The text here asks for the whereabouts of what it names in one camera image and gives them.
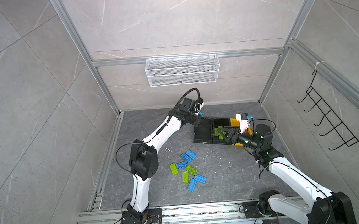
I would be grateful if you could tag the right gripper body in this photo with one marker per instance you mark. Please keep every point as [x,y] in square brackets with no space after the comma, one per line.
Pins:
[248,140]

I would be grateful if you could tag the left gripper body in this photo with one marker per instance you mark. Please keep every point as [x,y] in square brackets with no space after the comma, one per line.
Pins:
[194,117]

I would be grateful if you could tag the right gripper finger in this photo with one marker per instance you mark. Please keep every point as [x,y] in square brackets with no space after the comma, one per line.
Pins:
[231,130]
[230,139]

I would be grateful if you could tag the yellow plastic bin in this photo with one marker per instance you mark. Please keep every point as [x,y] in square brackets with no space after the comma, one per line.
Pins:
[235,123]

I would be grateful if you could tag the black bin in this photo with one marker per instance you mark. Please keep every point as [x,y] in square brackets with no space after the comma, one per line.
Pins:
[203,133]
[216,122]

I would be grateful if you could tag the blue lego low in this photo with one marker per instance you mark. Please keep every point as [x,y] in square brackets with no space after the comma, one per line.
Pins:
[181,166]

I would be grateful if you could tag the green lego small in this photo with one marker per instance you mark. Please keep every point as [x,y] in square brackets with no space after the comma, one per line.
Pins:
[185,177]

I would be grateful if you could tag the blue lego bottom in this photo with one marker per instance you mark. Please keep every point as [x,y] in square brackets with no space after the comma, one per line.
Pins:
[192,185]

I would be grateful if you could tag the green lego large plate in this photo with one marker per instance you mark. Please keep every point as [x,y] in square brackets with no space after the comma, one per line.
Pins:
[216,132]

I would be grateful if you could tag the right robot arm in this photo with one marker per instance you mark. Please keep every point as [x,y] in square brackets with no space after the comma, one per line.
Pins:
[319,206]

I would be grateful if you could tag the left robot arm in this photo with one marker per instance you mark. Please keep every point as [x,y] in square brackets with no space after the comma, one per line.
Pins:
[143,162]

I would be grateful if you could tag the green lego under stack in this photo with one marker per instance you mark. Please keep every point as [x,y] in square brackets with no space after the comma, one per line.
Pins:
[191,170]

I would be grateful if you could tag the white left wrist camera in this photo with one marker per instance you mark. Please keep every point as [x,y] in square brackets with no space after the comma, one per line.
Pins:
[200,103]

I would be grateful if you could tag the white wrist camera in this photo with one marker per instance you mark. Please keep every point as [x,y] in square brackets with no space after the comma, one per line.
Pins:
[200,103]
[244,121]

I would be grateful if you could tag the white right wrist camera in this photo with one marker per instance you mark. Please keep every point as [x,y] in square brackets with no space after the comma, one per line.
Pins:
[244,121]

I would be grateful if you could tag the white wire mesh basket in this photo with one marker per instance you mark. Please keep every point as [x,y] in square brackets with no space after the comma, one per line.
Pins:
[179,70]

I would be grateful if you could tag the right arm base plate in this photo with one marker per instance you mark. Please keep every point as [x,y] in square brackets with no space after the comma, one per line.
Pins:
[252,209]

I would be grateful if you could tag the black wire hook rack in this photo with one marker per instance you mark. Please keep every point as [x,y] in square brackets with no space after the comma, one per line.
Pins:
[328,115]

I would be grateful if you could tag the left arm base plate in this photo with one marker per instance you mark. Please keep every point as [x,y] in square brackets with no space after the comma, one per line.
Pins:
[141,218]

